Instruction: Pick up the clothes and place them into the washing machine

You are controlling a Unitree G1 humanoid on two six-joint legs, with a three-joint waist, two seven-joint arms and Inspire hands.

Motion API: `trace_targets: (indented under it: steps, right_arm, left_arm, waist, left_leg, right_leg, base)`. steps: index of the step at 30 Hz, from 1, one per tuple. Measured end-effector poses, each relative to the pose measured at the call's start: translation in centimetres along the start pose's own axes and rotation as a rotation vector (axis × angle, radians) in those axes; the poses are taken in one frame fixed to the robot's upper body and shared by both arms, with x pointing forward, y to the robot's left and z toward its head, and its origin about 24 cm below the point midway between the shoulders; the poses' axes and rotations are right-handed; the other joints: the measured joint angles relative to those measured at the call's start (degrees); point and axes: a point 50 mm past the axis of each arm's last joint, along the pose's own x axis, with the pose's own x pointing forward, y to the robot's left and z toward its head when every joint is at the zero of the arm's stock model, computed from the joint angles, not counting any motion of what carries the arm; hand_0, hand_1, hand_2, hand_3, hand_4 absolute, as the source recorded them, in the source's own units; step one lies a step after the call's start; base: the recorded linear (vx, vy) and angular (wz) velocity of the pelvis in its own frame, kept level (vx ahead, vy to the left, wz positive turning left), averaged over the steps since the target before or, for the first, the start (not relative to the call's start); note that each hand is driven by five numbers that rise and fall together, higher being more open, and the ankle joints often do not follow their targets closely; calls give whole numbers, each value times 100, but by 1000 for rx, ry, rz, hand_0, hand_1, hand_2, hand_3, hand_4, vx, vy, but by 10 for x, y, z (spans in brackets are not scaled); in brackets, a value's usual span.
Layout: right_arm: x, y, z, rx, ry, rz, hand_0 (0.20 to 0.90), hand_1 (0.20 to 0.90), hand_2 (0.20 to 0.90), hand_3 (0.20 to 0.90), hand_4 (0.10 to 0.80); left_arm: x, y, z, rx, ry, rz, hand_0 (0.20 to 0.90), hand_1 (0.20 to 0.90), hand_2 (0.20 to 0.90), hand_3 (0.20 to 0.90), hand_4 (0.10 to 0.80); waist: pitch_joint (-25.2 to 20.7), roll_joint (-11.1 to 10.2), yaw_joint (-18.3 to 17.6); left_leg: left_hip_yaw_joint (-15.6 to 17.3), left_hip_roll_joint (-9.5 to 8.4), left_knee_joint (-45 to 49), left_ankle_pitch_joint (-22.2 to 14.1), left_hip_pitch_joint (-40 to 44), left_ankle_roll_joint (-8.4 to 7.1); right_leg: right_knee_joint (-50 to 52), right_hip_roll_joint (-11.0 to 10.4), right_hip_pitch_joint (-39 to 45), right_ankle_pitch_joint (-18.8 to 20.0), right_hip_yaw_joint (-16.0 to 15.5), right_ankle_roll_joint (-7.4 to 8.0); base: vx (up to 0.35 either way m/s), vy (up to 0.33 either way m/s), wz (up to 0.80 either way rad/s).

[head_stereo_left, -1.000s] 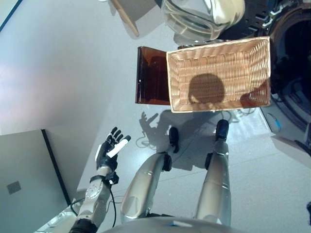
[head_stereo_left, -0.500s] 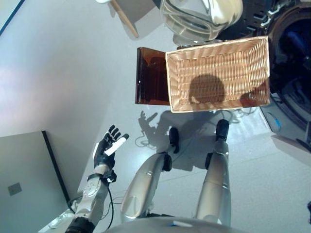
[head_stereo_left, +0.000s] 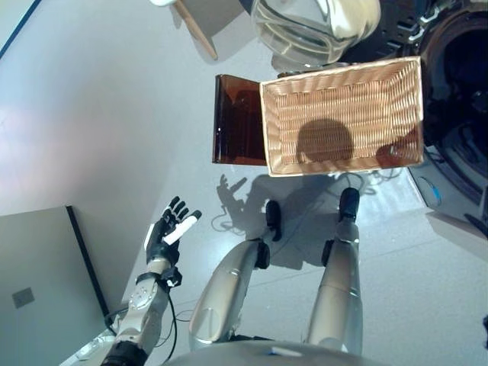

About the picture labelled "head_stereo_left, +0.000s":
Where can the grey robot torso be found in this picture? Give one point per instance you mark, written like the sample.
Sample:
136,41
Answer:
267,356

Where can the grey front-load washing machine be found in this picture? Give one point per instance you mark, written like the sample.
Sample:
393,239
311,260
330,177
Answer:
457,95

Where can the white panel with black edge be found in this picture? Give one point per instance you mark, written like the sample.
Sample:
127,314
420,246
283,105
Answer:
38,267

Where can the black left robot foot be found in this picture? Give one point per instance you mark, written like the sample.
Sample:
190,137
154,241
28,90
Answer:
273,217

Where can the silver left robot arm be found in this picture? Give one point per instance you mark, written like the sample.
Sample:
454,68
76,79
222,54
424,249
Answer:
145,309

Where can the black right robot foot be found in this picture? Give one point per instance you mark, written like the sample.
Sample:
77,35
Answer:
349,202

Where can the black robot foot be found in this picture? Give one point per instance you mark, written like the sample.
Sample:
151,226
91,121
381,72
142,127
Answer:
349,202
273,217

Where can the large flat wicker basket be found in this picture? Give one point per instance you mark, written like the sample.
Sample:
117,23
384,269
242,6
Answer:
343,110

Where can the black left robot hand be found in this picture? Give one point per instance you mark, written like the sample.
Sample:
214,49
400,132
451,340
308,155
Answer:
162,248

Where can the white chair with wooden legs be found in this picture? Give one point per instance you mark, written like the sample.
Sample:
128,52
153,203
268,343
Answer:
198,30

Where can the round glass washer door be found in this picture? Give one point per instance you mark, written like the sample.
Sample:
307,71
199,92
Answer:
305,26

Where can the brown translucent acrylic stool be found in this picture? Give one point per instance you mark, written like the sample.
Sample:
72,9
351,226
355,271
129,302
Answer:
238,126

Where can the silver right robot leg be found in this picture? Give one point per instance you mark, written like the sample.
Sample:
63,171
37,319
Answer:
339,289

